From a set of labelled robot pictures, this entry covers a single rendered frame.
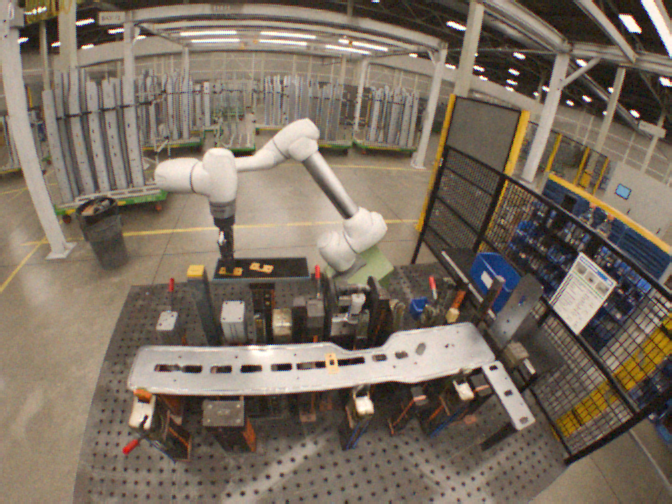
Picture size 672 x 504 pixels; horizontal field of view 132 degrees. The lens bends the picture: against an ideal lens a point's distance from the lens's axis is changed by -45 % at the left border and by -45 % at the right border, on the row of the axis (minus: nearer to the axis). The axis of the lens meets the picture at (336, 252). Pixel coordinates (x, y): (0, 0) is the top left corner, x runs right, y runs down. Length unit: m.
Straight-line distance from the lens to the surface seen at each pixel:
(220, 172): 0.82
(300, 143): 1.29
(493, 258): 1.60
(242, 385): 0.93
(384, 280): 1.49
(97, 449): 1.38
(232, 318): 0.95
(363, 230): 1.39
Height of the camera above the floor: 1.81
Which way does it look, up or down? 34 degrees down
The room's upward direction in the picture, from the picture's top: 8 degrees clockwise
